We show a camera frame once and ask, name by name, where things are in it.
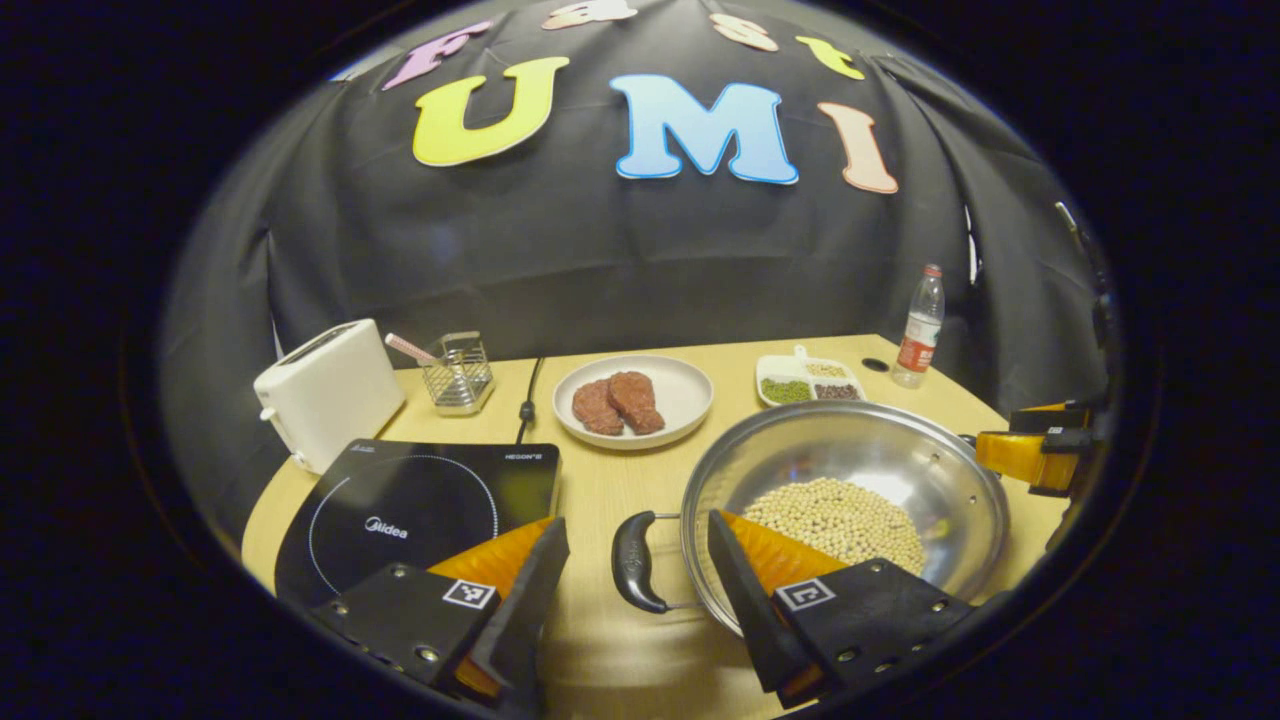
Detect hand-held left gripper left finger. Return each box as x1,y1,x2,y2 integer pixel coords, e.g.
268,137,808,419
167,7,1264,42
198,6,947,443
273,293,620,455
308,517,571,713

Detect clear water bottle red label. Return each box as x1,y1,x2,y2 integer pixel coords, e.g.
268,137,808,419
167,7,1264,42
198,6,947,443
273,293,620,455
890,264,946,390

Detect white divided bean dish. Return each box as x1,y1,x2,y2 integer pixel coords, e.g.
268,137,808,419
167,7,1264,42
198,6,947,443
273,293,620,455
755,345,867,408

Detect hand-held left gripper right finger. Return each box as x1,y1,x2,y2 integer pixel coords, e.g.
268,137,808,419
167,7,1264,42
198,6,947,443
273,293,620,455
707,510,976,709

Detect round white plate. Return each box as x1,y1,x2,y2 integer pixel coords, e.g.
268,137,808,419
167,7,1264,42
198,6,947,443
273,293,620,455
552,354,715,451

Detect brown meat steak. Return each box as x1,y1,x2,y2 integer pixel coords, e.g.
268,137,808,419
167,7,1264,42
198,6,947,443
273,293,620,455
572,378,625,437
607,371,666,436

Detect black induction cooktop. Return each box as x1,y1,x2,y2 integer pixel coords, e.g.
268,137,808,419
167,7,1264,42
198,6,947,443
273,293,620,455
274,440,563,609

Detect metal wire utensil holder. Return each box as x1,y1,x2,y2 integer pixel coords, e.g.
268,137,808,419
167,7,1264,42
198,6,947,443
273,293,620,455
420,331,496,417

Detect pile of soybeans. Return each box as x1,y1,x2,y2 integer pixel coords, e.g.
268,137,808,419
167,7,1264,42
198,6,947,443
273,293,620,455
742,477,927,576

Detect white toaster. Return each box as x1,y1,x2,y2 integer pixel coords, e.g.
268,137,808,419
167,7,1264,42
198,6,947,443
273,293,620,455
253,318,407,475

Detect black power cable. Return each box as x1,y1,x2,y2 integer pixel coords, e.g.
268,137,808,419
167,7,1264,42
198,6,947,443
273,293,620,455
515,357,546,444

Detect steel pot with black handles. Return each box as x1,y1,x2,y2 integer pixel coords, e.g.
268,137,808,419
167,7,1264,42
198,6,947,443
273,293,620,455
611,400,1011,637

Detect black backdrop cloth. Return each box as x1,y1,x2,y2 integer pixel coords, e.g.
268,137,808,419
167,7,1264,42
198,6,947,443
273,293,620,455
160,0,1116,541

